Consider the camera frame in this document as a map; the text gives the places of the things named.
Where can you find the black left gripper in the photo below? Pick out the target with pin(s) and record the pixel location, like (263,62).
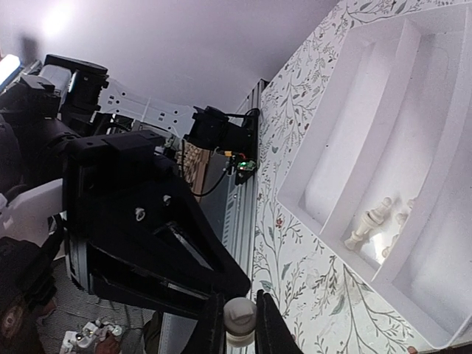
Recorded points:
(132,230)

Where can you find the front aluminium rail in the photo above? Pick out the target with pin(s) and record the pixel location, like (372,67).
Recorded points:
(237,233)

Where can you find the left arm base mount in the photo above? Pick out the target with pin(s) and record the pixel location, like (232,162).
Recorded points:
(234,136)

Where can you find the white chess rook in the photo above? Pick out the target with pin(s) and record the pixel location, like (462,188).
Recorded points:
(240,318)

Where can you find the white plastic tray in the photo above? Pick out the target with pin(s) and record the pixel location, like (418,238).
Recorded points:
(395,121)

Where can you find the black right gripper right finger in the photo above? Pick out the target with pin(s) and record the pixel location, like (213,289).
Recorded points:
(272,335)

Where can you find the white chess piece in tray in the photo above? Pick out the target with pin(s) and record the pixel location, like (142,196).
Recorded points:
(402,217)
(386,251)
(369,221)

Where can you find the floral patterned table mat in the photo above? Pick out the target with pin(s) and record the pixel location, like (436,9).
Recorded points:
(326,305)

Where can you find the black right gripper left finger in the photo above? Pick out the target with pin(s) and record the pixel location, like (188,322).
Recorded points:
(209,335)

